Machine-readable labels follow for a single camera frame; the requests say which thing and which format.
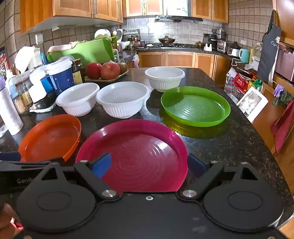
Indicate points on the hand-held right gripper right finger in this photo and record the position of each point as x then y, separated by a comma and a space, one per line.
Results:
197, 166

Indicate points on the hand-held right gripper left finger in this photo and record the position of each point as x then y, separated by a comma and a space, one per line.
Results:
102, 165

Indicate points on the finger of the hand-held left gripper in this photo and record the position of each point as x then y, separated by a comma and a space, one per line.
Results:
27, 166
9, 156

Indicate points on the orange plastic plate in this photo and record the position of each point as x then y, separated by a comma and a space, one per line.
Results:
50, 137

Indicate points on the pink plastic plate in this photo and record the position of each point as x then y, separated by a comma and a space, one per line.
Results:
142, 156

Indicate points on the green plastic plate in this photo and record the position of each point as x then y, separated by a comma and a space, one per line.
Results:
195, 108

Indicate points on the white ribbed bowl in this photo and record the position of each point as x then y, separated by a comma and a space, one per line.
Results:
78, 98
121, 98
164, 78

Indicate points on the dish rack with plates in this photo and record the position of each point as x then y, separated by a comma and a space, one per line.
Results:
102, 33

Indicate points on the white water bottle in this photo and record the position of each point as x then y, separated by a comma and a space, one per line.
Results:
9, 110

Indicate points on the clear glass jar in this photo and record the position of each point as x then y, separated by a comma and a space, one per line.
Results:
21, 96

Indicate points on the white window box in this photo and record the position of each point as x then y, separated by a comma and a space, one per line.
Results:
251, 103

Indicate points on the beige fruit tray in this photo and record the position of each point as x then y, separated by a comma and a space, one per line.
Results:
105, 80

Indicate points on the red cloth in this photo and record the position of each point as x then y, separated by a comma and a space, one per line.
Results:
282, 131

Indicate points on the red gift bags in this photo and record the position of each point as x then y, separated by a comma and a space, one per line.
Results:
238, 82

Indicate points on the blue paper cup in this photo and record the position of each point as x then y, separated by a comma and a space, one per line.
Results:
61, 78

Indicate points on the red apple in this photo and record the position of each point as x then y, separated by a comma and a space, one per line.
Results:
93, 70
110, 70

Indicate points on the dark sauce jar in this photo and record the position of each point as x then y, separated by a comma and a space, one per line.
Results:
77, 72

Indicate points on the brown kiwi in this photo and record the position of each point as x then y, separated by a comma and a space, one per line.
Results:
123, 67

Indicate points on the lower wooden cabinets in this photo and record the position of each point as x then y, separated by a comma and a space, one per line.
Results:
179, 59

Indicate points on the purple cloth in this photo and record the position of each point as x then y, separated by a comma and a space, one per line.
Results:
136, 61

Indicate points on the purple glove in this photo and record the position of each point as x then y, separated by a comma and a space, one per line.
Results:
278, 90

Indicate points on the green cloth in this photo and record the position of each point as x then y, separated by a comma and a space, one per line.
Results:
286, 98

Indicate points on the green cutting board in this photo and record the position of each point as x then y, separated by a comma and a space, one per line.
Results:
91, 51

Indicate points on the white stand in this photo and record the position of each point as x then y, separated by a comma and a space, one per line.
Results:
208, 47

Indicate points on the gas stove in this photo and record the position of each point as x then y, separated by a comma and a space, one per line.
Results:
179, 46

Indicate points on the black and white cooker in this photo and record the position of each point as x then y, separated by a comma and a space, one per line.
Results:
233, 49

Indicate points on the glass storage container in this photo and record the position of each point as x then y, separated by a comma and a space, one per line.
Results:
221, 46

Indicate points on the white cloth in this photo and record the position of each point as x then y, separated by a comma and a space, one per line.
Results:
64, 46

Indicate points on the clear plastic bag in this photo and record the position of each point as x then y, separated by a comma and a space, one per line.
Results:
255, 55

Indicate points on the condiment bottles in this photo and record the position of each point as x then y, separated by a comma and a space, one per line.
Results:
135, 42

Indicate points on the wok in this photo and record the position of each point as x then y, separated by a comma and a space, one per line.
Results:
167, 40

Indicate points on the pink appliance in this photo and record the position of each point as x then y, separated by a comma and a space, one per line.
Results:
284, 64

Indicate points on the metal pots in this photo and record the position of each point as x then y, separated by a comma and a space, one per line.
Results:
218, 33

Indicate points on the dark apron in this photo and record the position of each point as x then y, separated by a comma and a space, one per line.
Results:
267, 50

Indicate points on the range hood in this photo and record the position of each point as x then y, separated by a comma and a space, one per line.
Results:
178, 18

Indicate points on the long upper wooden cabinet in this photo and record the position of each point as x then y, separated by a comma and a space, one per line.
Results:
69, 9

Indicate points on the white water heater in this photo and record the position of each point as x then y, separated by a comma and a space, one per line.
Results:
176, 8

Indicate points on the wall socket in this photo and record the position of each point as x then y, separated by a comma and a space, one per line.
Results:
39, 39

